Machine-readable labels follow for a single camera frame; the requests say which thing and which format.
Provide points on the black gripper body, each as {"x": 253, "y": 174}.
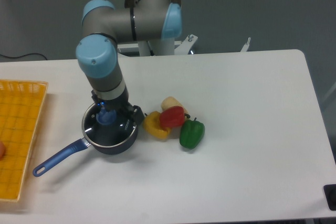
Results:
{"x": 117, "y": 100}

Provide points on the yellow woven basket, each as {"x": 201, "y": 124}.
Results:
{"x": 21, "y": 105}

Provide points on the glass pot lid blue knob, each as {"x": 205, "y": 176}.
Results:
{"x": 107, "y": 134}

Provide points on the orange object in basket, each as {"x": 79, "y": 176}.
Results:
{"x": 2, "y": 149}

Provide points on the green toy bell pepper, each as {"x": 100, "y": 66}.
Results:
{"x": 192, "y": 132}

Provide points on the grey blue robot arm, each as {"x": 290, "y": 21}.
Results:
{"x": 103, "y": 28}

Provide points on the beige toy bread roll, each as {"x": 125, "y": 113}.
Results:
{"x": 170, "y": 102}

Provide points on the yellow toy bell pepper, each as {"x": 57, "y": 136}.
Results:
{"x": 151, "y": 124}

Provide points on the dark blue saucepan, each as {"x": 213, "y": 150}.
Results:
{"x": 77, "y": 146}

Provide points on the black table corner socket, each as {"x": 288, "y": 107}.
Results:
{"x": 330, "y": 194}

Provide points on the red toy bell pepper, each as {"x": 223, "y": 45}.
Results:
{"x": 173, "y": 117}

